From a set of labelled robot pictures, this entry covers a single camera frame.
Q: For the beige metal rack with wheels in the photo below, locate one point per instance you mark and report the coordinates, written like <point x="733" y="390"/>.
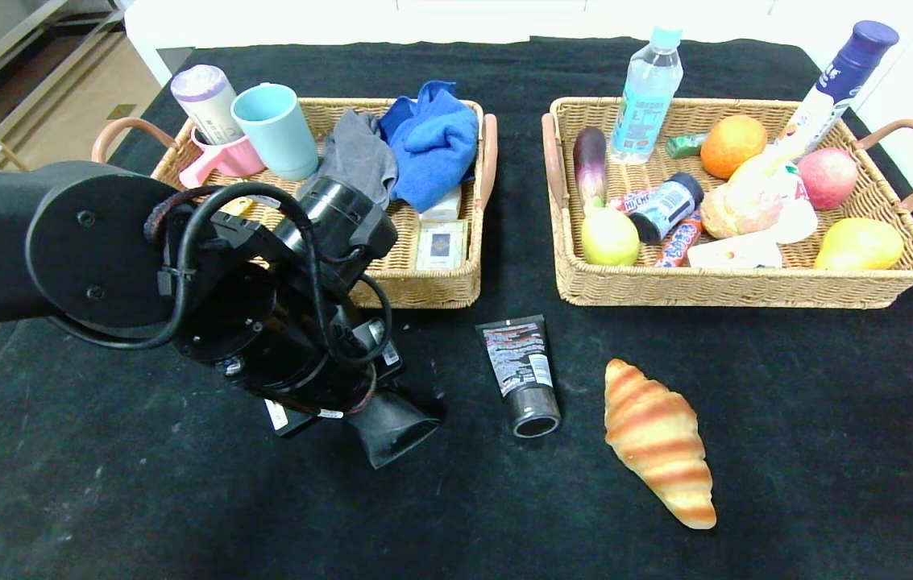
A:
<point x="61" y="60"/>

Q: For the light blue plastic cup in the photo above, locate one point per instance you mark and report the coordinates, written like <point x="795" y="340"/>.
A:
<point x="279" y="137"/>

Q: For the yellow lemon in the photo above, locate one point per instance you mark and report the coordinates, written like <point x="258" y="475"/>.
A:
<point x="609" y="238"/>

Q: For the round cream puff bread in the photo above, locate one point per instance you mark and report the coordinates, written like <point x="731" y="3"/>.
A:
<point x="738" y="209"/>

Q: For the small green candy pack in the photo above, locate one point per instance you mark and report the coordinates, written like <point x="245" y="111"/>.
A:
<point x="683" y="146"/>

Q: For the striped golden croissant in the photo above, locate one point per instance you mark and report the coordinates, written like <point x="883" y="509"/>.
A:
<point x="657" y="435"/>

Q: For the orange fruit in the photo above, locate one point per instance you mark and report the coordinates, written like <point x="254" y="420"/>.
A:
<point x="733" y="147"/>

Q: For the card box blue diamond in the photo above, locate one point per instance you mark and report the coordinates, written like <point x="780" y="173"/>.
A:
<point x="440" y="246"/>

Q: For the white tumbler lilac lid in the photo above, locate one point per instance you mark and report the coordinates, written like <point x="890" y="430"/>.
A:
<point x="206" y="101"/>

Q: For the white background table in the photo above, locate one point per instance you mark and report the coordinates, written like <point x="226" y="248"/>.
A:
<point x="303" y="24"/>

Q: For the black leather glasses case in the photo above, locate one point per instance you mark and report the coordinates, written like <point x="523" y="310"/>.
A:
<point x="392" y="427"/>

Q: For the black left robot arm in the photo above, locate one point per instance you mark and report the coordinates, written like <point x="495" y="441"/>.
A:
<point x="5" y="234"/>

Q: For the yellow pear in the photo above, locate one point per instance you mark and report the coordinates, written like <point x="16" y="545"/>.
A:
<point x="859" y="246"/>

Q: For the clear water bottle blue label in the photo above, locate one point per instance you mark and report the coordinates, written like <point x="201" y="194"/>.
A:
<point x="645" y="97"/>

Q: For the red apple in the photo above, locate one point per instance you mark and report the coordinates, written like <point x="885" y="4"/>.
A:
<point x="827" y="177"/>

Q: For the blue cloth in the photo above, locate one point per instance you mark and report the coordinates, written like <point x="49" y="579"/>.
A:
<point x="432" y="145"/>

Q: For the yellow banana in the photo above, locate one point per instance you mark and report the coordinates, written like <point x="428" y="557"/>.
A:
<point x="770" y="161"/>

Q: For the plain white small box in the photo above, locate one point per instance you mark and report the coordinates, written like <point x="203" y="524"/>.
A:
<point x="444" y="208"/>

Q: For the black table cloth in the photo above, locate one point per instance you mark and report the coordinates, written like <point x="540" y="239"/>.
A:
<point x="666" y="524"/>

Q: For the black cosmetic tube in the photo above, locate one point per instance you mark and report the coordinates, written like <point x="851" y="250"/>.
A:
<point x="520" y="362"/>

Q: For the white bottle purple cap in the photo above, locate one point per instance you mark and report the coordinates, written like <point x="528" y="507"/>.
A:
<point x="827" y="95"/>

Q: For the grey cloth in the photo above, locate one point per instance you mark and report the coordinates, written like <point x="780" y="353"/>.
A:
<point x="359" y="153"/>

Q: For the orange blue candy roll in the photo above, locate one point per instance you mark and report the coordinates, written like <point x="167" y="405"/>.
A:
<point x="680" y="242"/>

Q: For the red white candy roll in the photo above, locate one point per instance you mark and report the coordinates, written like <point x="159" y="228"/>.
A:
<point x="621" y="199"/>

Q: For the white yogurt drink bottle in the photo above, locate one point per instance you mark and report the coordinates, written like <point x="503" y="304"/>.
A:
<point x="803" y="217"/>

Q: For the purple eggplant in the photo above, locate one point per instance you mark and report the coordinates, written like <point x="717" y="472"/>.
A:
<point x="590" y="161"/>

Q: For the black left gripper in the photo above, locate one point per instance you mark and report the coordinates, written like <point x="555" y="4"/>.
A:
<point x="285" y="417"/>

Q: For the small jar dark blue lid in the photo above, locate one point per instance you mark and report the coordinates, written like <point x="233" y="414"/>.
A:
<point x="666" y="208"/>

